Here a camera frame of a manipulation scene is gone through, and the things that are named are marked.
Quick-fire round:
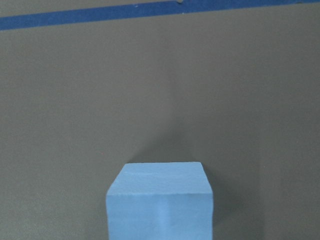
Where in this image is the blue foam block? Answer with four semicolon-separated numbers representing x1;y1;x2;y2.
105;162;214;240

